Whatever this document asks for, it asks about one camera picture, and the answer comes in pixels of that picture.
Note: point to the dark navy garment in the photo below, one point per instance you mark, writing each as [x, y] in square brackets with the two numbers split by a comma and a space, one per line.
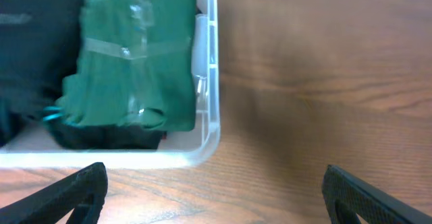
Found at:
[11, 124]

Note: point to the black garment with tape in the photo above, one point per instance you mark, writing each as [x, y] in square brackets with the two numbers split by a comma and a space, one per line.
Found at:
[40, 41]

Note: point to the dark green garment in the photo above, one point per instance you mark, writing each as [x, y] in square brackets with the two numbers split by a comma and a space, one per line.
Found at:
[134, 67]

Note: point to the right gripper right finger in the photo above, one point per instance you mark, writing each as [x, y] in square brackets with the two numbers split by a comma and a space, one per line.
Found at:
[349, 199]

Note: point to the clear plastic storage bin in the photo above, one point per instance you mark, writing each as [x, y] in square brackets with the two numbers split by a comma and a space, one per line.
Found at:
[34, 148]

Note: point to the black shirt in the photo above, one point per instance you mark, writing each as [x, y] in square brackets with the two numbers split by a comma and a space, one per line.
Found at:
[107, 137]

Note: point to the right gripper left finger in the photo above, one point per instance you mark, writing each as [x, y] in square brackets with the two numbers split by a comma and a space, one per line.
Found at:
[81, 194]

